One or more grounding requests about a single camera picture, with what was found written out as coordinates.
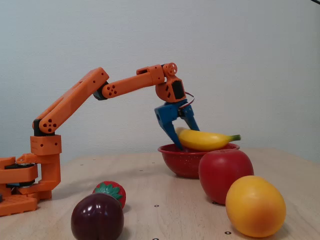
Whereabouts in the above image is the red plastic strawberry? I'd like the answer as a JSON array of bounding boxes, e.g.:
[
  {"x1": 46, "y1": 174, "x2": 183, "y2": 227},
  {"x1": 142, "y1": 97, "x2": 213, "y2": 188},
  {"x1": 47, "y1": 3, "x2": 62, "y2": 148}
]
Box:
[{"x1": 92, "y1": 180, "x2": 127, "y2": 210}]

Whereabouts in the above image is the yellow plastic banana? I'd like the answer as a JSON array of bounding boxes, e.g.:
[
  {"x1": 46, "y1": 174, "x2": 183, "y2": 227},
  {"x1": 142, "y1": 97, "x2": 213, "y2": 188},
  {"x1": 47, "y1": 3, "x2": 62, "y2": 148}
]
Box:
[{"x1": 175, "y1": 126, "x2": 242, "y2": 152}]

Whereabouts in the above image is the red speckled bowl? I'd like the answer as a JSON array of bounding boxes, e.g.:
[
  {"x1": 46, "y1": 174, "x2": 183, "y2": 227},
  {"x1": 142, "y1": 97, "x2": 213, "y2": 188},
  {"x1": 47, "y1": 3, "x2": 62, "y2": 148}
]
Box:
[{"x1": 157, "y1": 142, "x2": 241, "y2": 180}]

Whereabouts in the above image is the dark purple plastic plum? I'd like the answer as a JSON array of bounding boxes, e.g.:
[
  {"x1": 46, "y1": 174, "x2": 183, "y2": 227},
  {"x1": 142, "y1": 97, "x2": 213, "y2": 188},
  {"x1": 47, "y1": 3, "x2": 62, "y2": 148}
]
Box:
[{"x1": 70, "y1": 192, "x2": 125, "y2": 240}]

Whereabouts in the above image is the orange plastic peach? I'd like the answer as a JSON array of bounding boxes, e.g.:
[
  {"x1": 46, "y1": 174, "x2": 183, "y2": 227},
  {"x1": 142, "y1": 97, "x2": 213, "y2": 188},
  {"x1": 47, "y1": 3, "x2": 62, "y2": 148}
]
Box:
[{"x1": 225, "y1": 175, "x2": 287, "y2": 238}]

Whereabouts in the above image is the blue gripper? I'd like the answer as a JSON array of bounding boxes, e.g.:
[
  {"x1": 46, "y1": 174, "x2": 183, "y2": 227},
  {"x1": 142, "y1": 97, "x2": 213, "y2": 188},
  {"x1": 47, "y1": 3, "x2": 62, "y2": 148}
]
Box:
[{"x1": 154, "y1": 98, "x2": 201, "y2": 151}]

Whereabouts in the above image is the red plastic apple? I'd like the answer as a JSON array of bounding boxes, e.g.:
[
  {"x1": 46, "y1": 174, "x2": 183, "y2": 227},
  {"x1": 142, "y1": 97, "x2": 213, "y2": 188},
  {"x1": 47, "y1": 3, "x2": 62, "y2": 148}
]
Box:
[{"x1": 198, "y1": 149, "x2": 255, "y2": 206}]

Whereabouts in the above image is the orange robot base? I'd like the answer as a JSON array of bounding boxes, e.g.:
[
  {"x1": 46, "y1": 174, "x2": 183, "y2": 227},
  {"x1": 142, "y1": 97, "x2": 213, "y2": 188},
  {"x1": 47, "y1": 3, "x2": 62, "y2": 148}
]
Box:
[{"x1": 0, "y1": 156, "x2": 53, "y2": 217}]

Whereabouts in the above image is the white red gripper cable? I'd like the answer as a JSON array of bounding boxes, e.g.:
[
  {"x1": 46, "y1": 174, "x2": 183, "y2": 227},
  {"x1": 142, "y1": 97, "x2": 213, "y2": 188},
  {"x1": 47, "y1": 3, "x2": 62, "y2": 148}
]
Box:
[{"x1": 177, "y1": 92, "x2": 197, "y2": 111}]

